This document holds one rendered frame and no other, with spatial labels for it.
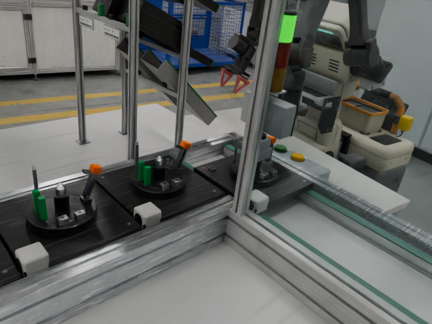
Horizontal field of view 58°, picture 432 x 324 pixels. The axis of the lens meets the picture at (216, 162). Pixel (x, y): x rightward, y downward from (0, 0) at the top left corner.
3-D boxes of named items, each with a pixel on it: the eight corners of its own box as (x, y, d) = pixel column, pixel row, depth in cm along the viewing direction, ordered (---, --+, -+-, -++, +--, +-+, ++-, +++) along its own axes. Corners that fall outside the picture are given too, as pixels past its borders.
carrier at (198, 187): (168, 161, 115) (171, 121, 109) (224, 199, 100) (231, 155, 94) (91, 183, 100) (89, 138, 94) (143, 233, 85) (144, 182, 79)
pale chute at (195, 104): (189, 112, 142) (198, 103, 142) (208, 126, 132) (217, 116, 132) (139, 58, 122) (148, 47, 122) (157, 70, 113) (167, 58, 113)
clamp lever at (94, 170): (87, 195, 87) (98, 163, 85) (91, 199, 85) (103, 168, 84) (72, 194, 84) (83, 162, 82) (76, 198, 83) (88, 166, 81)
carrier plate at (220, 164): (251, 153, 125) (252, 148, 124) (313, 188, 110) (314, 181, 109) (193, 173, 110) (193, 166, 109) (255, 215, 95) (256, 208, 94)
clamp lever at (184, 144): (176, 167, 102) (186, 141, 101) (180, 170, 101) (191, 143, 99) (166, 166, 99) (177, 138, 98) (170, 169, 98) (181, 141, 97)
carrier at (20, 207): (90, 183, 99) (88, 138, 94) (142, 233, 84) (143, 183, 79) (-16, 214, 84) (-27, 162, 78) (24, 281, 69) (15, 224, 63)
